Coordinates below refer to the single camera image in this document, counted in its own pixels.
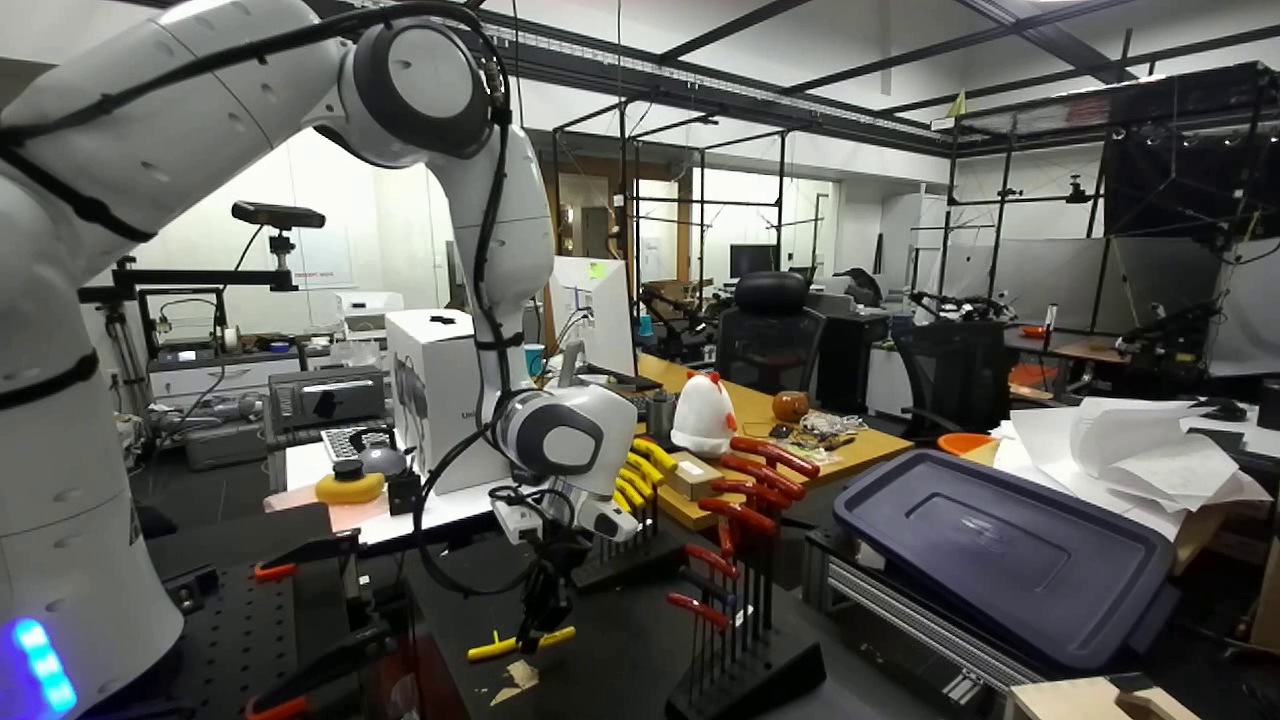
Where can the black curtain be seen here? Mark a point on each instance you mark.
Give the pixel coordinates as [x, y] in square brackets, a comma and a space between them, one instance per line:
[1185, 175]

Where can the wooden desk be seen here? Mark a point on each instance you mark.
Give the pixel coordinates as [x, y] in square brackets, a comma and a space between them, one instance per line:
[752, 402]

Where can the torn beige paper scrap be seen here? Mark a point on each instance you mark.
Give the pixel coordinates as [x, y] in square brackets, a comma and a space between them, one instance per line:
[512, 680]

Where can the black office chair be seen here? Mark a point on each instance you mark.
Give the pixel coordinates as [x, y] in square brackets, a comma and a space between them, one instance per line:
[955, 375]
[769, 332]

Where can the small dark monitor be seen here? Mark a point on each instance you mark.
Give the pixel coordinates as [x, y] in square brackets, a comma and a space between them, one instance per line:
[752, 260]

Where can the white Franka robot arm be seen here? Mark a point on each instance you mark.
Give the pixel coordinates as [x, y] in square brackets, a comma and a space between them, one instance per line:
[134, 175]

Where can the dark blue bin lid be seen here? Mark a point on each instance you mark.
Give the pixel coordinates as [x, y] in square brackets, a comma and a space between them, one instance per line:
[1002, 563]

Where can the white paper sheets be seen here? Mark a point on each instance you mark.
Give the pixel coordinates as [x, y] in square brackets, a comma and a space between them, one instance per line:
[1132, 461]

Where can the large white cardboard box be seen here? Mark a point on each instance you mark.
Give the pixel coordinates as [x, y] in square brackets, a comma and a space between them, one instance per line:
[435, 385]

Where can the black overhead truss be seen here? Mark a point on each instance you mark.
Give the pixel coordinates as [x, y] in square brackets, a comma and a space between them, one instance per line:
[721, 96]

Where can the white side table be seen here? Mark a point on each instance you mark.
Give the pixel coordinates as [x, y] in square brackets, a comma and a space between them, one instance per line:
[386, 521]

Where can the white box with print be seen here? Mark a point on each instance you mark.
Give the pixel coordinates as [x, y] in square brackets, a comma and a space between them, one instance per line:
[599, 302]

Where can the black stand holding yellow wrenches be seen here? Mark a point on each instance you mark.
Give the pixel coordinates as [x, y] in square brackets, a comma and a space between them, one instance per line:
[659, 563]

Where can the black orange bar clamp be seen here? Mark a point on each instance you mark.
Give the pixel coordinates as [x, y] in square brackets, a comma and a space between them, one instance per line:
[301, 563]
[321, 674]

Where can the brown ball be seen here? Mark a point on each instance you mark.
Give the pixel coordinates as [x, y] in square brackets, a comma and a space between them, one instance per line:
[791, 404]

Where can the white lab device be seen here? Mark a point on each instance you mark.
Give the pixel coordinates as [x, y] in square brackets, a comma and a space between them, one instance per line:
[364, 313]

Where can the small brown cardboard box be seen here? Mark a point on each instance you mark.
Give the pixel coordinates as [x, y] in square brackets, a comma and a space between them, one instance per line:
[698, 469]

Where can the black equipment box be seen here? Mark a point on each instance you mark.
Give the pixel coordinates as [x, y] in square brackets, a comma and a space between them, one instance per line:
[325, 402]

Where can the white plush chicken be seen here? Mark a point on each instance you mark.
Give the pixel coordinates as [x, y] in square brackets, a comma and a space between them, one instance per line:
[703, 414]

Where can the black camera on stand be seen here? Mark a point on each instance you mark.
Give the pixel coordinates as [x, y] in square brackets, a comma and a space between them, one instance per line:
[277, 212]

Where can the yellow tape roll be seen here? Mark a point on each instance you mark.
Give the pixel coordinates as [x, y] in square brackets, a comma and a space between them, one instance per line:
[351, 491]

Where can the orange bowl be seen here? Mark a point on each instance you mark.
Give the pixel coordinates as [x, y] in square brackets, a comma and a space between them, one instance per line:
[963, 442]

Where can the small black block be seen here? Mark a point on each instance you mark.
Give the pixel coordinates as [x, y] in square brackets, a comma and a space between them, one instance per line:
[400, 494]

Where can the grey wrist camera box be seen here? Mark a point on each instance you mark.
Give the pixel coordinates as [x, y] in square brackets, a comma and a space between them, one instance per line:
[518, 518]

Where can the black stand holding red wrenches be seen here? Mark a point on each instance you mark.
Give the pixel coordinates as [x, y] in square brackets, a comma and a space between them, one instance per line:
[744, 674]

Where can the grey round device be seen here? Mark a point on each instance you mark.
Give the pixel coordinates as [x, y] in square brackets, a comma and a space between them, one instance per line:
[364, 454]

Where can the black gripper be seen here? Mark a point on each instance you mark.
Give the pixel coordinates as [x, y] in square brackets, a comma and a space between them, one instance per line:
[553, 563]

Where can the black cylinder speaker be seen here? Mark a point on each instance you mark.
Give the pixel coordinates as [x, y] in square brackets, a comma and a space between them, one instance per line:
[659, 411]

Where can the beige cardboard box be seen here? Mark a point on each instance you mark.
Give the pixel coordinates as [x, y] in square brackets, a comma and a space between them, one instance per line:
[1094, 703]

